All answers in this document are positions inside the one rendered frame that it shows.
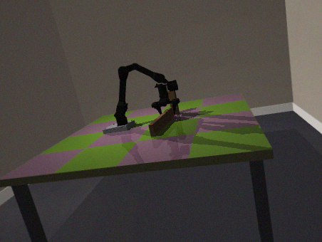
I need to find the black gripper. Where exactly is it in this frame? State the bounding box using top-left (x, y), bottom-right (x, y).
top-left (152, 93), bottom-right (180, 114)

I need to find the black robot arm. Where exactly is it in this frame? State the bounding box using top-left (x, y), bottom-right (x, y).
top-left (114, 63), bottom-right (178, 126)

